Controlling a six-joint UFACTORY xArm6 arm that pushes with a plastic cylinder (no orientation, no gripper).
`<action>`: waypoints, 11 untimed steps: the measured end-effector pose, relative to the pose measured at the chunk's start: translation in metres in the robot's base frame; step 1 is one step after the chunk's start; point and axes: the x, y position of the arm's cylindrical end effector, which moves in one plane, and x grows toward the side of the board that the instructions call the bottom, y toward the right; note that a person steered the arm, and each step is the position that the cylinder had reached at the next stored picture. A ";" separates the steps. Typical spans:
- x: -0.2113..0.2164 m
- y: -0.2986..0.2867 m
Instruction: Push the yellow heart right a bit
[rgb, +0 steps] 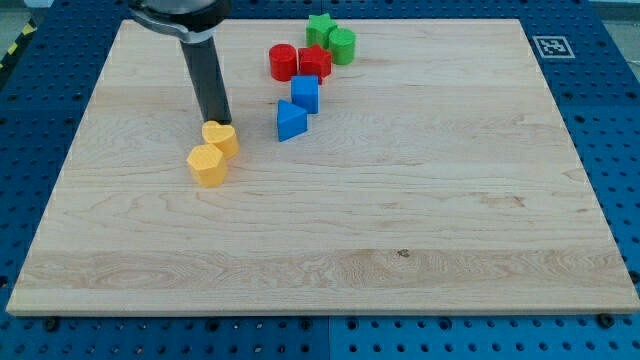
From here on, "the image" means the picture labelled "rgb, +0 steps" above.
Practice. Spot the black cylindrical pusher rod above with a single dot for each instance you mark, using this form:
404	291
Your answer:
207	79

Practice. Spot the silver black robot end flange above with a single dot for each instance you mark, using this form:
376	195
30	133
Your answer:
190	21

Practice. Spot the yellow heart block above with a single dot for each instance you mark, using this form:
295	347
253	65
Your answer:
224	137

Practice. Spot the red cylinder block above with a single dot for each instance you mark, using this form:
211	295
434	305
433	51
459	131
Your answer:
283	62

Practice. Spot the yellow hexagon block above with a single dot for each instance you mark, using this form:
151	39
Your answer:
207	165

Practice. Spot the blue triangle block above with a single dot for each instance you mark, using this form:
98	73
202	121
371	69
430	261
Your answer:
291	120

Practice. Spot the blue cube block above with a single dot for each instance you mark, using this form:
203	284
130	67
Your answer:
305	92

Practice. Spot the red star block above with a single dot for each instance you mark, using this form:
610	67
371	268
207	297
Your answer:
315	60

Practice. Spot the green star block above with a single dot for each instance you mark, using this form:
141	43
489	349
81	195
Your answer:
318	30

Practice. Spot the green cylinder block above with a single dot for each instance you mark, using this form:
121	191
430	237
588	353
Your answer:
342	43

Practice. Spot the light wooden board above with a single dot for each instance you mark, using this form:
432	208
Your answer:
437	178

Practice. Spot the white fiducial marker tag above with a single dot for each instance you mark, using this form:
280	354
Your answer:
553	47

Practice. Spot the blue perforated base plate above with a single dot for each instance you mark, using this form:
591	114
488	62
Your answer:
45	95

